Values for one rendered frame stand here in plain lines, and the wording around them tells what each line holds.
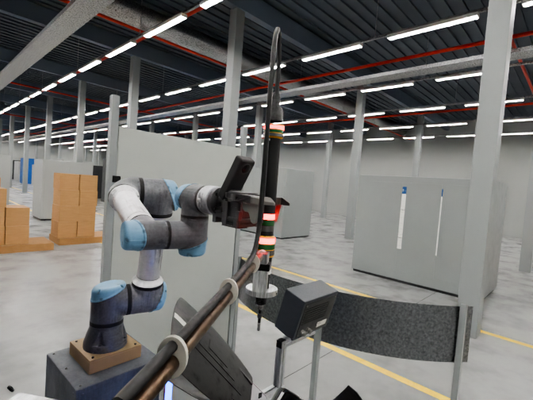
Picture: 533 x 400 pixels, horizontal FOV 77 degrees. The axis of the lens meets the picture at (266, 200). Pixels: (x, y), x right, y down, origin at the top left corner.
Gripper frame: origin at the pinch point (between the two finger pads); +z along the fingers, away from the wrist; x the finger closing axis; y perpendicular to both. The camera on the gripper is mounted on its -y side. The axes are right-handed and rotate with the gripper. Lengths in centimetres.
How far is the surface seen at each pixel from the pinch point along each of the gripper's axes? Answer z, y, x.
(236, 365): -0.7, 33.4, 7.7
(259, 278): -0.7, 16.6, 3.0
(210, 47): -767, -380, -524
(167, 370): 25.5, 11.0, 39.7
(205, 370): 2.3, 29.4, 17.9
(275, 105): -2.1, -19.7, 0.8
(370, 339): -55, 101, -172
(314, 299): -32, 44, -64
